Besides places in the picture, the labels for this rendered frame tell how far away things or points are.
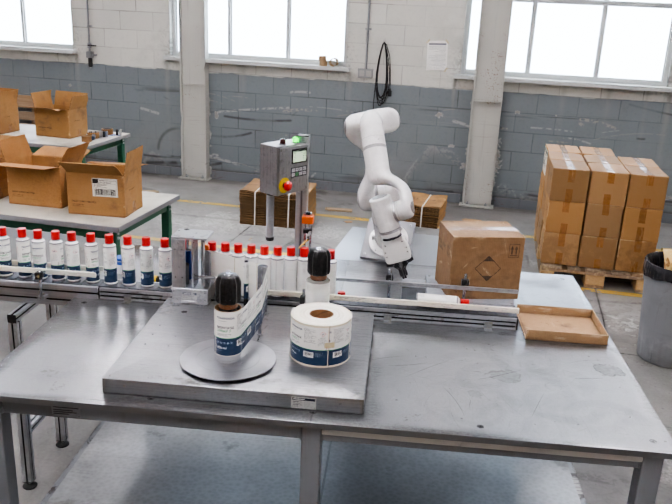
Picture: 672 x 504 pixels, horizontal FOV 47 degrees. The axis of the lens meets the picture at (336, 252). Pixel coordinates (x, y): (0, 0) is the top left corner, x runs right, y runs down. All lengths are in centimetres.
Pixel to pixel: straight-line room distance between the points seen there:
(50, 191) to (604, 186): 385
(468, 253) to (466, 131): 512
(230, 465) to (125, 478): 41
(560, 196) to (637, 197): 55
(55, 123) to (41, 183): 234
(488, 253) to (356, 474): 103
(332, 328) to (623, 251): 401
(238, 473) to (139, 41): 664
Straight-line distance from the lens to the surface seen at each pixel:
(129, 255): 312
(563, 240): 608
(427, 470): 323
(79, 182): 456
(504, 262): 320
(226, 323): 241
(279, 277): 299
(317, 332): 242
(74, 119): 705
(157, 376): 244
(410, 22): 818
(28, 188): 483
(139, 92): 917
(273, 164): 290
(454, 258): 314
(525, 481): 326
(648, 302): 493
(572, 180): 598
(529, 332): 295
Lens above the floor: 199
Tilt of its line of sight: 18 degrees down
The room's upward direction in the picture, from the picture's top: 3 degrees clockwise
